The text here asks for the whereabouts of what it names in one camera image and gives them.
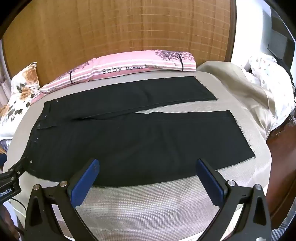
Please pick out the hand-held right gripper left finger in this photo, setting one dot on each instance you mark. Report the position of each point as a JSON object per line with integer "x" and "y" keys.
{"x": 85, "y": 185}

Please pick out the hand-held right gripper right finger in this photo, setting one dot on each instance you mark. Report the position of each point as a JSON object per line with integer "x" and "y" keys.
{"x": 211, "y": 185}

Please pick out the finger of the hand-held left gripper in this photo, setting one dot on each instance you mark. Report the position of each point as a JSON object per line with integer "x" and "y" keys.
{"x": 15, "y": 168}

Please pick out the black pants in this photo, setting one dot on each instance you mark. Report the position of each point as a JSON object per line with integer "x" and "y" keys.
{"x": 138, "y": 143}

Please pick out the beige woven bed mat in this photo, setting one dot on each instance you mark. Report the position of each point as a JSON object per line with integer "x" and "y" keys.
{"x": 150, "y": 208}

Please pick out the floral brown white pillow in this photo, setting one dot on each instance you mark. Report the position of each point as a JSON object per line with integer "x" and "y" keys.
{"x": 20, "y": 92}

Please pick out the beige satin blanket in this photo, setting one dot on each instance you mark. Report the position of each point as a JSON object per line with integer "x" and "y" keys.
{"x": 231, "y": 76}

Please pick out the white dotted quilt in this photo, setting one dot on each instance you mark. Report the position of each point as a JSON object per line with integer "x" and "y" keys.
{"x": 266, "y": 69}

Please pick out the pink striped pillow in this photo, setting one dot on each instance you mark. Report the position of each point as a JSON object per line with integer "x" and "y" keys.
{"x": 129, "y": 62}

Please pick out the wooden headboard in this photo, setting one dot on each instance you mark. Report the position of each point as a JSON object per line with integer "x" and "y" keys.
{"x": 115, "y": 27}

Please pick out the dark flat screen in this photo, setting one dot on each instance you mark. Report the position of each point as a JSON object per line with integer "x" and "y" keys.
{"x": 279, "y": 39}

